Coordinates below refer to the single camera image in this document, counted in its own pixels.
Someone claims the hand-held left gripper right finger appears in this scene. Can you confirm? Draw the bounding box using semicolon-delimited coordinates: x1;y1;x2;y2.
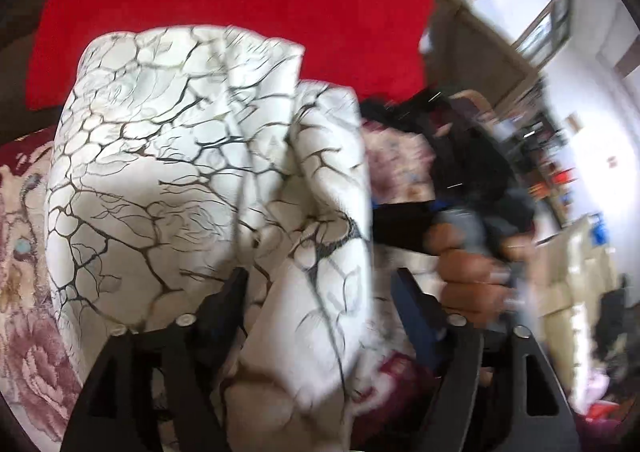
390;267;582;452

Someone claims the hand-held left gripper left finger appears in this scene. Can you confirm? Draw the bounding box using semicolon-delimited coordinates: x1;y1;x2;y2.
60;267;250;452

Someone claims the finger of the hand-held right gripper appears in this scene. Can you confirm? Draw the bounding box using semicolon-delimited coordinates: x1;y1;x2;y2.
372;201;441;254

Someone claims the white black-patterned coat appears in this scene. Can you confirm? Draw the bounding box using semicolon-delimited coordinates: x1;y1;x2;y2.
44;24;373;452

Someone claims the person's right hand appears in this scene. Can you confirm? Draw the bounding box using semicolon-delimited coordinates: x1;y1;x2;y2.
429;222;521;328

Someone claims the brown wooden board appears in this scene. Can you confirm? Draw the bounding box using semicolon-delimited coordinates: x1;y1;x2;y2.
425;7;543;98

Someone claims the window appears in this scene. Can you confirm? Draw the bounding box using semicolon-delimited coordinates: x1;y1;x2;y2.
515;0;576;68

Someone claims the brown leather sofa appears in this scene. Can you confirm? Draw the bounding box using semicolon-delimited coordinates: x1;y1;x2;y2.
0;0;71;143

